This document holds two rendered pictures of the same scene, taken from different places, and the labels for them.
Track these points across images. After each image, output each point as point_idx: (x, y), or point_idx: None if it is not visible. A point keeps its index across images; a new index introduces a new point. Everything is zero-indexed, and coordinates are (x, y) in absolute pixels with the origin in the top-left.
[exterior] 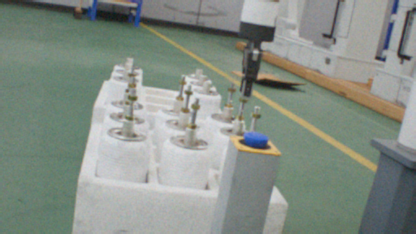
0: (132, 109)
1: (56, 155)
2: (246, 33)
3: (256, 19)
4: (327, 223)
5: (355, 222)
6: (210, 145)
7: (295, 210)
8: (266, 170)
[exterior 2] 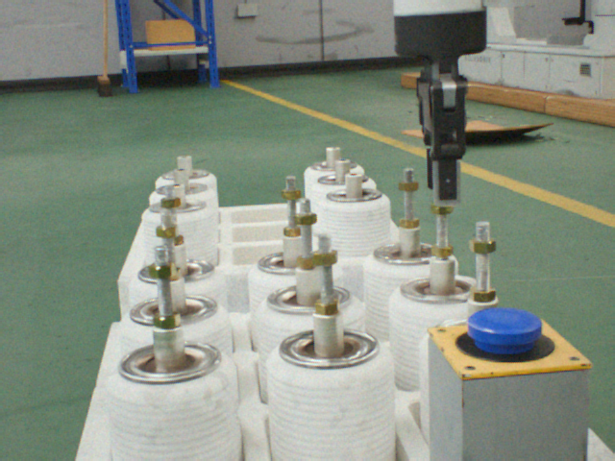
0: (166, 299)
1: (63, 399)
2: (415, 44)
3: (432, 3)
4: None
5: None
6: (387, 325)
7: (613, 422)
8: (555, 417)
